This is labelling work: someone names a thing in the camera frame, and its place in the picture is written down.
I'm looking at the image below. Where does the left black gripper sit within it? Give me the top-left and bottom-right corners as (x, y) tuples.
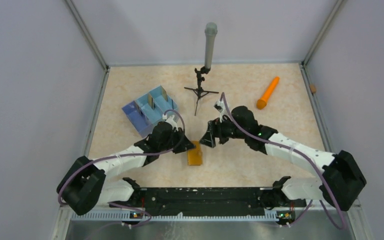
(159, 126), (196, 154)

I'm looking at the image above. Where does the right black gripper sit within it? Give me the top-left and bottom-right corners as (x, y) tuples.
(199, 113), (248, 148)

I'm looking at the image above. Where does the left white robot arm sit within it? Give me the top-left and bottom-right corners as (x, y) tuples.
(56, 121), (196, 216)

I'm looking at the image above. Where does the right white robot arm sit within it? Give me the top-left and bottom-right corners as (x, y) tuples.
(199, 106), (367, 212)

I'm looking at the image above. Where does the card in organizer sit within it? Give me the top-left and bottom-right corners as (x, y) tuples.
(161, 87), (168, 102)
(147, 93), (155, 110)

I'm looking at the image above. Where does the black tripod stand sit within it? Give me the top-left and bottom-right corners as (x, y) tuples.
(184, 66), (219, 116)

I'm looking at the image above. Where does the blue compartment organizer box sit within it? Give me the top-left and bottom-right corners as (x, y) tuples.
(121, 85), (178, 138)

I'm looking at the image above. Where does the orange marker pen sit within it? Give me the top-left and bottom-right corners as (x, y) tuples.
(256, 76), (280, 110)

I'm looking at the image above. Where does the grey microphone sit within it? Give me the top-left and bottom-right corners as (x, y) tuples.
(204, 22), (218, 69)

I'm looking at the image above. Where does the small wooden block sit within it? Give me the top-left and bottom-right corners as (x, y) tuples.
(309, 84), (317, 94)

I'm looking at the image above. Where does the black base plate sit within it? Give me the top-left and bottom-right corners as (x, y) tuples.
(111, 187), (307, 217)

